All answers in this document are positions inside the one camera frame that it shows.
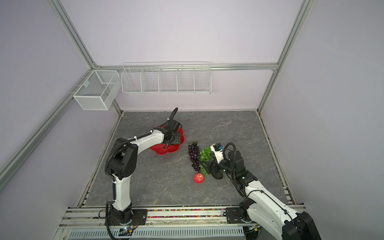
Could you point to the dark purple grape bunch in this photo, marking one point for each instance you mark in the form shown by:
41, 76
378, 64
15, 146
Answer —
194, 156

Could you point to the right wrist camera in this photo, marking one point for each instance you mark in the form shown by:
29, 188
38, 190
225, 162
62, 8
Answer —
216, 149

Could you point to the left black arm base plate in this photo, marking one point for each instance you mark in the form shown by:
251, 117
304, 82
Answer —
135, 216

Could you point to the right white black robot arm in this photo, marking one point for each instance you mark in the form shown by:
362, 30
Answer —
261, 206

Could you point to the red flower-shaped fruit bowl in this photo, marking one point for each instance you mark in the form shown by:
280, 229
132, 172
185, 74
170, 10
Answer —
162, 149

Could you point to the red apple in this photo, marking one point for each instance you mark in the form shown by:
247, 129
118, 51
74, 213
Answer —
199, 178

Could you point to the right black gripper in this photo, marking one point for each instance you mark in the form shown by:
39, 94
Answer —
210, 164

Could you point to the long white wire basket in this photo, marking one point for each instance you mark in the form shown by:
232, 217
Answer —
167, 78

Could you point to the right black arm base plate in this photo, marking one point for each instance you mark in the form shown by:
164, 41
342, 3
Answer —
236, 215

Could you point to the green grape bunch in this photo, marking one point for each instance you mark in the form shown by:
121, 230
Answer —
205, 157

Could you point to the small white mesh basket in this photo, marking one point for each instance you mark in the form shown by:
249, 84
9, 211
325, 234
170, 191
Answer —
99, 90

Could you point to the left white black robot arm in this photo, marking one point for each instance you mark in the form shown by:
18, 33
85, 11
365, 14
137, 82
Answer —
122, 162

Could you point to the dark avocado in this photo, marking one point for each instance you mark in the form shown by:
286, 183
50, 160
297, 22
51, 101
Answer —
217, 173

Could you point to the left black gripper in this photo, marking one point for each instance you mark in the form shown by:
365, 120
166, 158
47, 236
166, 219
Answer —
177, 140

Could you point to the white vent grille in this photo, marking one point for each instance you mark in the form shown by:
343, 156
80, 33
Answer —
158, 233

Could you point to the aluminium front rail frame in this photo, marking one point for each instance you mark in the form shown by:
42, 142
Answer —
183, 217

